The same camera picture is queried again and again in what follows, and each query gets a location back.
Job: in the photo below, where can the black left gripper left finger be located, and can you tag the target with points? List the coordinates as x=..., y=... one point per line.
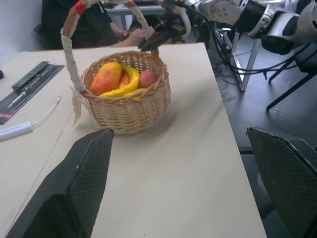
x=62, y=193

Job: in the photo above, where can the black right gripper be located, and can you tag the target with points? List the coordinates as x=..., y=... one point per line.
x=173, y=23

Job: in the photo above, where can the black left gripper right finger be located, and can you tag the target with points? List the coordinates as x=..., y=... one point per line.
x=292, y=178

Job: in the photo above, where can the person's bare hand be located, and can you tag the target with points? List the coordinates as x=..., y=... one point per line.
x=135, y=37

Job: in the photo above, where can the red pink peach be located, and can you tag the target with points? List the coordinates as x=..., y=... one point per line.
x=148, y=78

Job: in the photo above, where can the yellow banana bunch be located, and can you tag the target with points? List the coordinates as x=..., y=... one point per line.
x=132, y=79

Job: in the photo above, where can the orange red fruit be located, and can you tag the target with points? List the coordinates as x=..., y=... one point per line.
x=123, y=79

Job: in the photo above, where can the orange yellow mango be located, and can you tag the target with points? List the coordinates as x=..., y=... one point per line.
x=104, y=78

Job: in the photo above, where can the person in black shirt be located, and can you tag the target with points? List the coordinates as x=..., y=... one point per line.
x=81, y=27

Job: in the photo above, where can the black chair base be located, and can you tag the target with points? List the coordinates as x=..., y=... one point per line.
x=294, y=84

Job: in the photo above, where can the black flat tool tray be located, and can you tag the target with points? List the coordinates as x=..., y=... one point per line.
x=15, y=106

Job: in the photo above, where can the silver metal tool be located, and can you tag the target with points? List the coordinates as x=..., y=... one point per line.
x=17, y=99

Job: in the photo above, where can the dark long box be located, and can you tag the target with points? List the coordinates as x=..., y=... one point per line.
x=32, y=77

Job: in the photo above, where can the small black object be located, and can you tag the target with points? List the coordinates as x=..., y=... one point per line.
x=1, y=75

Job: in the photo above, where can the white table frame leg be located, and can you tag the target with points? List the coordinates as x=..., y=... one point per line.
x=247, y=67

